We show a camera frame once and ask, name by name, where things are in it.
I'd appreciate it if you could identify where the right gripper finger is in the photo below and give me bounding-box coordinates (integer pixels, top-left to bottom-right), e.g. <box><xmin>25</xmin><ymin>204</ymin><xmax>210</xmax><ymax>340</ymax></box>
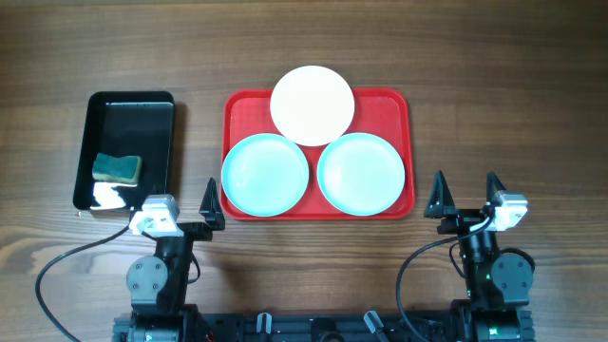
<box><xmin>486</xmin><ymin>171</ymin><xmax>506</xmax><ymax>205</ymax></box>
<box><xmin>424</xmin><ymin>170</ymin><xmax>455</xmax><ymax>219</ymax></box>

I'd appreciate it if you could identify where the light blue plate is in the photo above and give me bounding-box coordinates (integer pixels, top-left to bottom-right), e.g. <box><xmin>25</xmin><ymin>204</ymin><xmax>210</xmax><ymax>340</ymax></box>
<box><xmin>221</xmin><ymin>133</ymin><xmax>310</xmax><ymax>218</ymax></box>
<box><xmin>316</xmin><ymin>132</ymin><xmax>406</xmax><ymax>217</ymax></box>

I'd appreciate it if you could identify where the green yellow sponge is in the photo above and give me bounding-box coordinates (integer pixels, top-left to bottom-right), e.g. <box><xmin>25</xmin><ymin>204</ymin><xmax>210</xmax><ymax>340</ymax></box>
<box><xmin>91</xmin><ymin>153</ymin><xmax>143</xmax><ymax>186</ymax></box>

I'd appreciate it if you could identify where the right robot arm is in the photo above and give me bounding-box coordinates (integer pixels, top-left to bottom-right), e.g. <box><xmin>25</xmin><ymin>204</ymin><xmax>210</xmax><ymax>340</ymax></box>
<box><xmin>425</xmin><ymin>171</ymin><xmax>536</xmax><ymax>341</ymax></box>

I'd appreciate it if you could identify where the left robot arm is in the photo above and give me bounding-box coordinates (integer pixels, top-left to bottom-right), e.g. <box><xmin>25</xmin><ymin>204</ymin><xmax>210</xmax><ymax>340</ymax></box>
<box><xmin>112</xmin><ymin>179</ymin><xmax>225</xmax><ymax>342</ymax></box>

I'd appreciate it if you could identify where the red plastic tray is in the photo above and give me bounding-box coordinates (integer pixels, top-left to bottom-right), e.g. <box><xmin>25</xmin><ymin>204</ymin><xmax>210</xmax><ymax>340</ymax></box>
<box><xmin>221</xmin><ymin>87</ymin><xmax>416</xmax><ymax>220</ymax></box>

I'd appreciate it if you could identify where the black water tray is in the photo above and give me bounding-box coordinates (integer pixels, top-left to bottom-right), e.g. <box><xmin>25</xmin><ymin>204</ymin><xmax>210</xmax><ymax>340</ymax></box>
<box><xmin>72</xmin><ymin>91</ymin><xmax>176</xmax><ymax>211</ymax></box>

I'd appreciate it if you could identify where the white round plate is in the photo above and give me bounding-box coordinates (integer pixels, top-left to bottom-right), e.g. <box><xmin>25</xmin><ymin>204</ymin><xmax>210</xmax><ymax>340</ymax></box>
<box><xmin>270</xmin><ymin>66</ymin><xmax>355</xmax><ymax>146</ymax></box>

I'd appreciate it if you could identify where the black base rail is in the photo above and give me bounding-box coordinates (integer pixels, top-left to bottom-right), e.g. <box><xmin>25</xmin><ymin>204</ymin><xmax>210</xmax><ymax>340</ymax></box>
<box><xmin>111</xmin><ymin>310</ymin><xmax>536</xmax><ymax>342</ymax></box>

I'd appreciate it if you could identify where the left black cable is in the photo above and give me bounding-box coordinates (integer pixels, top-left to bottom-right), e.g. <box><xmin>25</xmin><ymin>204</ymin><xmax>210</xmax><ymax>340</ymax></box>
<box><xmin>34</xmin><ymin>224</ymin><xmax>131</xmax><ymax>342</ymax></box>

